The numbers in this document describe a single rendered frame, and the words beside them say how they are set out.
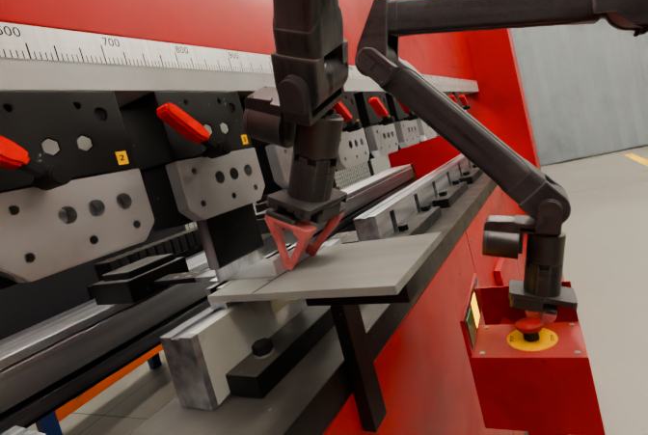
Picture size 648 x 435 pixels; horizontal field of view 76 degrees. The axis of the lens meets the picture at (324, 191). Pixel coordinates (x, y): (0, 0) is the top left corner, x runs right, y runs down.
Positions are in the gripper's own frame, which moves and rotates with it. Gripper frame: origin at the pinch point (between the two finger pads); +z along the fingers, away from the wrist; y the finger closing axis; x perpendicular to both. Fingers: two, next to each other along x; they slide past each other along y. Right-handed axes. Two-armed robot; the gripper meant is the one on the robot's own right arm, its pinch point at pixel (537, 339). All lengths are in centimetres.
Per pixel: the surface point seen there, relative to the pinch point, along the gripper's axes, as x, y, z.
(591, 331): -141, -31, 65
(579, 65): -712, -70, -105
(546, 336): 9.2, -0.6, -5.5
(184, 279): 30, 52, -15
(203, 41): 29, 46, -50
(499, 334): 8.0, 5.9, -3.7
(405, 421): 19.8, 18.4, 8.0
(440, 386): 2.7, 15.9, 12.4
